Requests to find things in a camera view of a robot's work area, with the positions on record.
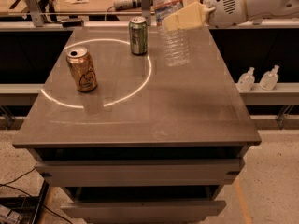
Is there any metal bracket post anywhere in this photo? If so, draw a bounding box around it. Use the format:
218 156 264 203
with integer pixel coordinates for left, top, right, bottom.
141 0 151 26
24 0 45 27

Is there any lower cabinet drawer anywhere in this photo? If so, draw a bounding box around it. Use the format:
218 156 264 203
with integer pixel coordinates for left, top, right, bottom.
61 200 226 224

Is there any black floor crate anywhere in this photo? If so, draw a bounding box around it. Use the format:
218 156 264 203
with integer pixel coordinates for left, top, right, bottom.
0 182 49 224

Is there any middle metal bracket post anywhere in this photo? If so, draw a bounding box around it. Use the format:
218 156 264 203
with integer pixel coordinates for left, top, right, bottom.
141 0 151 26

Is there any small black box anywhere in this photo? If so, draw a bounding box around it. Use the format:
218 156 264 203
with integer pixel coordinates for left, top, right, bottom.
60 18 83 27

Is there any gold soda can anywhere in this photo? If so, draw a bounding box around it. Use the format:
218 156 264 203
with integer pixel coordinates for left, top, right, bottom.
66 46 97 92

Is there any clear plastic water bottle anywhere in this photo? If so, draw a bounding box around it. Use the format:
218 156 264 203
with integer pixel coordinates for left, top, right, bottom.
153 0 190 66

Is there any cabinet drawer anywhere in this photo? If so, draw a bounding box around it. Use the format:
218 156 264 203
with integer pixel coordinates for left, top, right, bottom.
36 159 245 187
61 200 226 224

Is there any right small sanitizer bottle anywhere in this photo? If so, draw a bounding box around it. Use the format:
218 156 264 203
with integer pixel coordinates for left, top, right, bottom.
259 65 279 91

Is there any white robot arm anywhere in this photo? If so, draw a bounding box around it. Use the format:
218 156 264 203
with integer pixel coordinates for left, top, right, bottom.
162 0 299 32

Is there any green soda can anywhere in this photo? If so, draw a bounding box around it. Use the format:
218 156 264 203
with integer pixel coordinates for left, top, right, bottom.
129 17 148 55

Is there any small sanitizer bottle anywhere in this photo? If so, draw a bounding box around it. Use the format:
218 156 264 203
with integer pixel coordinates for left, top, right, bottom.
259 65 279 91
237 67 255 92

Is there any black floor cable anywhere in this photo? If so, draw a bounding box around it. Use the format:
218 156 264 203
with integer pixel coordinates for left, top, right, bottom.
0 167 74 224

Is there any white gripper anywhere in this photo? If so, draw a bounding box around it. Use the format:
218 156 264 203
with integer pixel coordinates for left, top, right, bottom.
163 0 247 32

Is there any grey drawer cabinet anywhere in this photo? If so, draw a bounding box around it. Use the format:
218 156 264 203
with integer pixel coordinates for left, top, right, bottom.
12 26 263 224

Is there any upper cabinet drawer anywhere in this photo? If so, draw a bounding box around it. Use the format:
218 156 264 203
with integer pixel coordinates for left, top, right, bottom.
36 159 245 187

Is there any left small sanitizer bottle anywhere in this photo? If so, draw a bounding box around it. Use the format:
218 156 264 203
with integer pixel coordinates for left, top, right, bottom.
237 67 255 92

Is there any left metal bracket post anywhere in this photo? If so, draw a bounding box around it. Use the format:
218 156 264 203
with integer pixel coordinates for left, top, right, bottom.
24 0 45 27

